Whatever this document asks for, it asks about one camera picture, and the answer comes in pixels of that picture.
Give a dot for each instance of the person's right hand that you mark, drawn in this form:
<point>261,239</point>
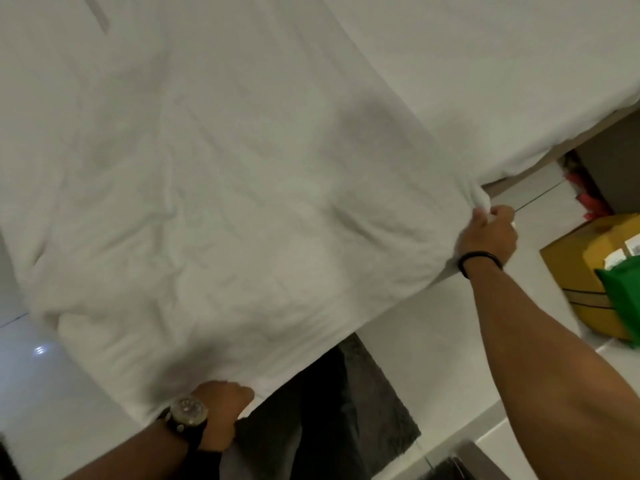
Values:
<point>487,242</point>

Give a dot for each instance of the person's left hand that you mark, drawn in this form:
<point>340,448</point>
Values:
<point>220,417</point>

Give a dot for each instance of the person's right fingers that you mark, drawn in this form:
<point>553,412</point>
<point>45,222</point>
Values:
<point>497,213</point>

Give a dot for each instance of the person's left fingers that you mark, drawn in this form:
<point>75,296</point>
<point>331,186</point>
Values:
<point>243,396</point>

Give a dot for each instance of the white bed sheet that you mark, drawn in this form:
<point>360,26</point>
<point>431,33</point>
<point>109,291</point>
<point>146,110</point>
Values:
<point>225,194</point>

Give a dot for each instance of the person's right forearm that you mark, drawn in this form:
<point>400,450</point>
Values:
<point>540,374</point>

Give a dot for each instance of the person's left forearm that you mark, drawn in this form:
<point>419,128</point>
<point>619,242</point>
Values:
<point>135,457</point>

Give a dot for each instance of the black wristband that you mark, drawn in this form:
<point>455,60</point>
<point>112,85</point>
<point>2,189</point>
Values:
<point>479,255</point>

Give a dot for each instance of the black wristwatch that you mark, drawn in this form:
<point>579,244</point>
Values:
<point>187,414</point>

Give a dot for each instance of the person's dark trouser leg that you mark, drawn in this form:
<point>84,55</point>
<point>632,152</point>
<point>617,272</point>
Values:
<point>325,414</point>

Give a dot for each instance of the red packaging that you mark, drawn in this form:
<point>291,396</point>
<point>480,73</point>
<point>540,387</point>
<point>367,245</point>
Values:
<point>587,194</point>

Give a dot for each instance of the yellow cardboard box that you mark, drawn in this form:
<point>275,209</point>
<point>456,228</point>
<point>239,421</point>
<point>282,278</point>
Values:
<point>575,264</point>

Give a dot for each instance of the dark brown cabinet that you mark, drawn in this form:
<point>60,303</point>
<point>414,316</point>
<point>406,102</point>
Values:
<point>612,169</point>

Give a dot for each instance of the small white box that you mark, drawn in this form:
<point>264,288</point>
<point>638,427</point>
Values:
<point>615,258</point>

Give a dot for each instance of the dark grey rug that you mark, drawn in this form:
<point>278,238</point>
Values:
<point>380,409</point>

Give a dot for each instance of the white mattress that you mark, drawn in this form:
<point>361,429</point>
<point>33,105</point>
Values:
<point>500,69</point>

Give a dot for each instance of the green bag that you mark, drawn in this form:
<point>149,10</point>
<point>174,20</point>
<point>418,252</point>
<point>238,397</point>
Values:
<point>622,299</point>

